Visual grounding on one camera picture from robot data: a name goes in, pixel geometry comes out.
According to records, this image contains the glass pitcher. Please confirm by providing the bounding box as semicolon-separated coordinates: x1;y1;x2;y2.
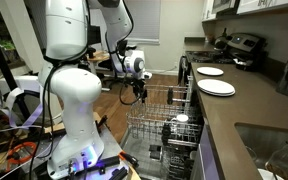
265;141;288;180

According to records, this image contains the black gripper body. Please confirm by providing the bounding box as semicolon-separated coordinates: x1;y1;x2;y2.
131;78;148;94

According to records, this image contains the grey window blind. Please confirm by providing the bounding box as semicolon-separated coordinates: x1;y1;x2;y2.
125;0;162;45

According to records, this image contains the wire dishwasher upper rack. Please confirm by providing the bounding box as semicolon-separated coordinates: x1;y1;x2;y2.
126;84;203;146

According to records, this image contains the black kettle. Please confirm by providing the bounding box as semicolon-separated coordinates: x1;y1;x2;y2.
214;27;232;51

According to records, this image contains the orange cable coil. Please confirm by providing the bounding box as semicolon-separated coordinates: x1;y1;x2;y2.
6;141;38;164

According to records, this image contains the white mug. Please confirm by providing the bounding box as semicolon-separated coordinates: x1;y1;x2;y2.
171;114;190;134

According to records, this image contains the wire dishwasher lower rack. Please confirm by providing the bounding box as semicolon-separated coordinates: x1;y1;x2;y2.
160;139;200;180

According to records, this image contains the white bowl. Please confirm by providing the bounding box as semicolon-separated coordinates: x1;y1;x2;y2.
257;168;285;180

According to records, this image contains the small black clamp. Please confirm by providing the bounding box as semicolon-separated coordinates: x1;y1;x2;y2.
95;114;109;134

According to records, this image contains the black stove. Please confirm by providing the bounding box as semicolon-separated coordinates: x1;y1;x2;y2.
178;49;238;88

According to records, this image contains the white lower cabinet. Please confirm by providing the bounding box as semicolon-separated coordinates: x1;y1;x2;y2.
190;124;225;180

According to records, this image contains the white upper cabinet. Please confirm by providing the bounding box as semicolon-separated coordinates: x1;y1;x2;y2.
202;0;217;22
237;0;288;15

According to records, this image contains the wooden desk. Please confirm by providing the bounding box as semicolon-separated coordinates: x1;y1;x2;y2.
85;50;111;76

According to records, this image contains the small white plate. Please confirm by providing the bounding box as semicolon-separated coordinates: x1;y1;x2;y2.
196;66;225;77

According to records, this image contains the grey dishwasher door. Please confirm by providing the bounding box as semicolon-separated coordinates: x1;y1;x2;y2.
120;131;165;180

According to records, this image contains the metal robot table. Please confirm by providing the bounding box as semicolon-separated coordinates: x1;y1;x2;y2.
17;113;142;180

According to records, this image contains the wooden board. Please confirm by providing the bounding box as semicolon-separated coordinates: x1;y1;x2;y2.
43;111;102;134

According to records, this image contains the white strap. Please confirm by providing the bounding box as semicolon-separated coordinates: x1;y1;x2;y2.
0;87;46;130

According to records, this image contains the steel kitchen sink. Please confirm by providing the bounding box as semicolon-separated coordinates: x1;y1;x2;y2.
234;122;288;180

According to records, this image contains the black computer monitor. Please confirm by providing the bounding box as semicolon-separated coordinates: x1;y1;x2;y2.
87;24;102;46

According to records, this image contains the black stand pole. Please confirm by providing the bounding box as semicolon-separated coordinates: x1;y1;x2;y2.
0;26;30;121

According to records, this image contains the black tumbler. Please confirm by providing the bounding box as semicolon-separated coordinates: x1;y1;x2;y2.
166;87;174;106
162;123;172;146

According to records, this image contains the wire dishwasher rack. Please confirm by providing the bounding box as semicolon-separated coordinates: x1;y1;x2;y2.
160;139;200;180
126;84;203;146

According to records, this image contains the black clamp orange handle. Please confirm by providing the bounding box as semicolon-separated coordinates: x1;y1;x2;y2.
118;150;140;168

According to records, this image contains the stack of white plates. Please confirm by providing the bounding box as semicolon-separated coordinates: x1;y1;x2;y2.
197;78;236;98

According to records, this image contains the black microwave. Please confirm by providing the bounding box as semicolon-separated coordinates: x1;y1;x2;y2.
212;0;240;16

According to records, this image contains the white box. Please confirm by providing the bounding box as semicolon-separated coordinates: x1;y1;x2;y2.
0;75;40;101

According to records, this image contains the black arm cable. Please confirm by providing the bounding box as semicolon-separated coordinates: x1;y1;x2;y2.
28;0;135;180

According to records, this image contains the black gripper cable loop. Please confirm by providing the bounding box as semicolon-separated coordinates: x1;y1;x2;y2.
118;78;142;106

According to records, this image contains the small green plant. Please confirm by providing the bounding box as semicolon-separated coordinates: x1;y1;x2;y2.
0;39;17;61

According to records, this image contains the white cabinet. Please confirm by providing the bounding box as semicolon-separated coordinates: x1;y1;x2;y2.
190;124;225;180
202;0;217;22
237;0;288;15

